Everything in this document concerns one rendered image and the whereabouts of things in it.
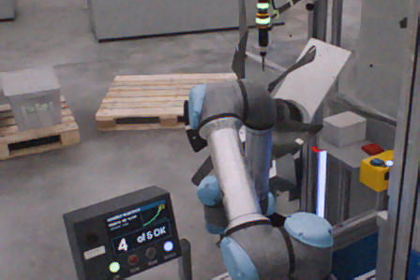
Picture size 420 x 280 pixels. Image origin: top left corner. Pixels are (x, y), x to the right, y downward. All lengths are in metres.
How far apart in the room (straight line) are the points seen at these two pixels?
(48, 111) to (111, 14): 2.92
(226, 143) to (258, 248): 0.28
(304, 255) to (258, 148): 0.39
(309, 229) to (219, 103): 0.40
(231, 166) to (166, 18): 6.27
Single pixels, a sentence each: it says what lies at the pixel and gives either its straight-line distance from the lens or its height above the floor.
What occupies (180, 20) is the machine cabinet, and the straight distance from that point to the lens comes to 7.65.
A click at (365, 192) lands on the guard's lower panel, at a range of 2.92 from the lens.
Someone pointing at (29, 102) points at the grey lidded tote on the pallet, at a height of 0.38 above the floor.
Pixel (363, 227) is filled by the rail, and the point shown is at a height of 0.83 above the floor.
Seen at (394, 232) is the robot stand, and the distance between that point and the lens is 1.34.
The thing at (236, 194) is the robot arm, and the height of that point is 1.33.
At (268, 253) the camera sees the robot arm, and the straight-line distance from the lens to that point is 1.33.
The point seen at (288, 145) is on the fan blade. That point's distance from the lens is 1.94.
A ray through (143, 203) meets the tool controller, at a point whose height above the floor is 1.25.
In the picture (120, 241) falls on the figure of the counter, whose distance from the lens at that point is 1.53.
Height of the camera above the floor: 2.05
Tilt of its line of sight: 25 degrees down
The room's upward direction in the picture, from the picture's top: straight up
